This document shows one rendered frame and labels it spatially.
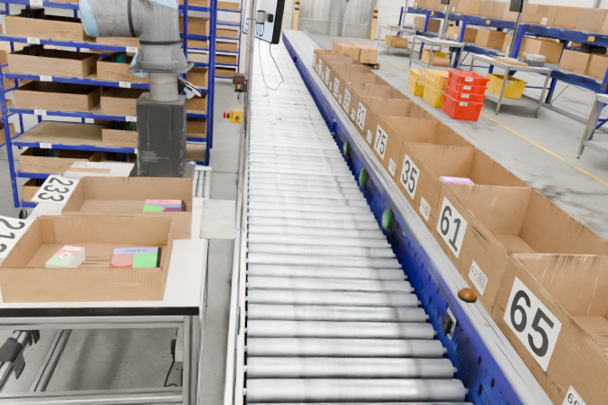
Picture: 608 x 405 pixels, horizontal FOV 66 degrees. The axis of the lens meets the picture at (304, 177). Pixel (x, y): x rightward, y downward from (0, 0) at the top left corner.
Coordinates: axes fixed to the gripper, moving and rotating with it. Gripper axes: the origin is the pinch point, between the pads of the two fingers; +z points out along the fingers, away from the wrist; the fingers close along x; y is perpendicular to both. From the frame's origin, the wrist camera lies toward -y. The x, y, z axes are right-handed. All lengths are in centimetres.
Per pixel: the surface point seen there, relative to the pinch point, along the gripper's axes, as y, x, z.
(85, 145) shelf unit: 69, -22, -37
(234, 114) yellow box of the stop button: -1.2, 4.8, 21.8
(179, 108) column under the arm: -8, 78, -10
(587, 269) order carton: -54, 182, 77
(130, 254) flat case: 21, 137, -3
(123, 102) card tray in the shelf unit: 35, -24, -31
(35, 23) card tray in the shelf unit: 22, -27, -90
